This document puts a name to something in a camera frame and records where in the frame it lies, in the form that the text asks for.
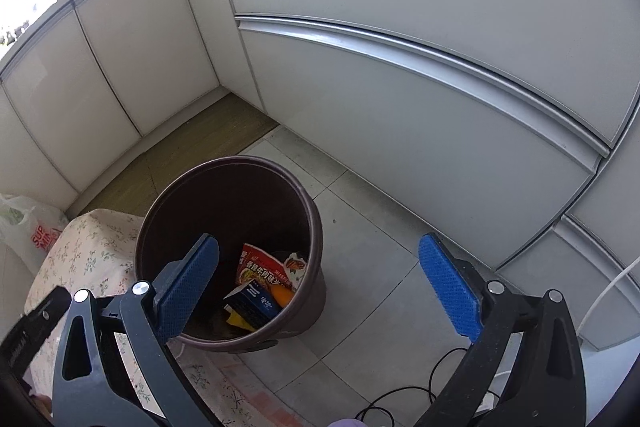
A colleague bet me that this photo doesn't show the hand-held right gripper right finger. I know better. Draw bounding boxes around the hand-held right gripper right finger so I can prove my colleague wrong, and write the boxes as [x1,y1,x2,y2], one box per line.
[415,233,587,427]

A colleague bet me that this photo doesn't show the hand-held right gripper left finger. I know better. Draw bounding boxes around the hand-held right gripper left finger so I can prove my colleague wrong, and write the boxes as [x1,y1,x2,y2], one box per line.
[52,233,221,427]

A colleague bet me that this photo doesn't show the dark blue carton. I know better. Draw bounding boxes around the dark blue carton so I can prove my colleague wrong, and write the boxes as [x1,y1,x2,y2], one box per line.
[222,282,282,333]

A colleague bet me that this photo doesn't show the red noodle packet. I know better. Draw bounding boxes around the red noodle packet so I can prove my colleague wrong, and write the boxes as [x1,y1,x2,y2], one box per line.
[235,243,307,293]

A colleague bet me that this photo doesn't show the brown trash bin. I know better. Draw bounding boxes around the brown trash bin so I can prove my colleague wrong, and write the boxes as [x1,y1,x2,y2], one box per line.
[135,155,328,354]

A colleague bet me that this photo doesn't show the orange plastic wrapper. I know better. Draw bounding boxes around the orange plastic wrapper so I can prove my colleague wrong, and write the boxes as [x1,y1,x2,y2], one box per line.
[269,286,294,309]

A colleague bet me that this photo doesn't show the floral tablecloth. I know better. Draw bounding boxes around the floral tablecloth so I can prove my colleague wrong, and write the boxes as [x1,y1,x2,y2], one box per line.
[22,208,281,427]

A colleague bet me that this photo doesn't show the white plastic shopping bag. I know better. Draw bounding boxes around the white plastic shopping bag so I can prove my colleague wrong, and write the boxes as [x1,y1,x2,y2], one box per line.
[0,193,69,275]

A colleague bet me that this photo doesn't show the brown woven floor mat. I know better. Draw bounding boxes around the brown woven floor mat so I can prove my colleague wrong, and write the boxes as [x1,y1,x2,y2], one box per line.
[65,92,281,220]

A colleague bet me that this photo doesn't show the white kitchen cabinet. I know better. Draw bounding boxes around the white kitchen cabinet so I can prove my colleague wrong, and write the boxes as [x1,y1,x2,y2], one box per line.
[0,0,236,208]

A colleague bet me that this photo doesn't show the black cable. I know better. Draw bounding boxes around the black cable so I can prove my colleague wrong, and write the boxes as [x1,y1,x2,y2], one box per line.
[355,347,481,423]

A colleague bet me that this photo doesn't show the white cable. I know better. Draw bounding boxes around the white cable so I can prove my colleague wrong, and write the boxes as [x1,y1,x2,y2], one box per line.
[575,257,640,344]

